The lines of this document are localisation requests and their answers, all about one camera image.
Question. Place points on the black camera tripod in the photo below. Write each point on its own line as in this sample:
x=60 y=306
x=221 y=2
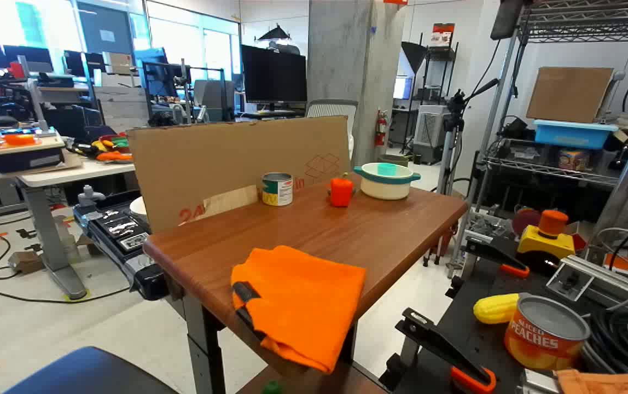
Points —
x=448 y=138

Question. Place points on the orange fluffy towel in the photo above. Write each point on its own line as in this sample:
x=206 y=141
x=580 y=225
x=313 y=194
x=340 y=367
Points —
x=609 y=383

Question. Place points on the black computer monitor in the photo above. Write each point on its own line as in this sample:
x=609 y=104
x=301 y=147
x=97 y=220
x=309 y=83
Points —
x=273 y=75

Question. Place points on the orange toy bell pepper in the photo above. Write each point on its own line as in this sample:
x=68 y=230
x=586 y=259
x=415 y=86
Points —
x=340 y=194

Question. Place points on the dark bin with orange item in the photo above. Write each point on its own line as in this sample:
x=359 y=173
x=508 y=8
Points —
x=24 y=151

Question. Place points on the brown wooden table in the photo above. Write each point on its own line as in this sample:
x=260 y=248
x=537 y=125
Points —
x=370 y=230

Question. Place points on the orange folded cloth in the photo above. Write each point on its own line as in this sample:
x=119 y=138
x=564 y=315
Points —
x=305 y=308

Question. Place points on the grey concrete column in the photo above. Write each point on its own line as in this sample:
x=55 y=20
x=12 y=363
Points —
x=349 y=58

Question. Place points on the yellow banana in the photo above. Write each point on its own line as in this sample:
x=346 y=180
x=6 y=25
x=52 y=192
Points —
x=493 y=309

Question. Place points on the white bowl teal rim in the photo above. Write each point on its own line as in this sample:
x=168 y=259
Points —
x=386 y=187

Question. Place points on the white office desk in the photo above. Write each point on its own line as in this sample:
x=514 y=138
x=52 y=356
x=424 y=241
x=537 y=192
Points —
x=52 y=220

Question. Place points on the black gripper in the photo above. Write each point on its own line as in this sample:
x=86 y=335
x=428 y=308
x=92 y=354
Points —
x=512 y=19

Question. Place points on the brown cardboard panel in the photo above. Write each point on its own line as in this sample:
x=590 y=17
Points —
x=211 y=166

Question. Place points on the orange labelled tin can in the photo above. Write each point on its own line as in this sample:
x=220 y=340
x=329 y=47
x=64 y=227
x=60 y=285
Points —
x=543 y=342

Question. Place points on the black tool tray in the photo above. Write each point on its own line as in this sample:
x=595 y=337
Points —
x=122 y=241

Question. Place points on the orange items pile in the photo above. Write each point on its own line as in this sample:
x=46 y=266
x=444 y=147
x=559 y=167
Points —
x=113 y=150

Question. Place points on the silver aluminium rail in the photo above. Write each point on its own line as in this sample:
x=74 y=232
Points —
x=619 y=272

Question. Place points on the white square marker frame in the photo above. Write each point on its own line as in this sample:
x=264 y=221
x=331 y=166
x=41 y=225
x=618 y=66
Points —
x=564 y=280

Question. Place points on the yellow box orange stop button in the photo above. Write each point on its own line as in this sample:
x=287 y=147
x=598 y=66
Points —
x=545 y=239

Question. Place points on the black perforated breadboard table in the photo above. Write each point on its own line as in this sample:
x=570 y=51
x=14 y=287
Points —
x=467 y=325

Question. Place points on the red fire extinguisher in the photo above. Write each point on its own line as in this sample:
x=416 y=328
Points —
x=378 y=129

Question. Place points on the grey air unit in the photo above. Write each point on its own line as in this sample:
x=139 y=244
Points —
x=430 y=134

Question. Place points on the blue chair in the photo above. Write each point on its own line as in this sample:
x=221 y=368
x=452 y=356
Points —
x=86 y=373

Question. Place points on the blue plastic bin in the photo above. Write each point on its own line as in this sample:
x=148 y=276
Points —
x=573 y=136

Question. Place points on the brown cardboard sheet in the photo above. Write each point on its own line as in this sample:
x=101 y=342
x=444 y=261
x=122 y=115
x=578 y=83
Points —
x=570 y=93

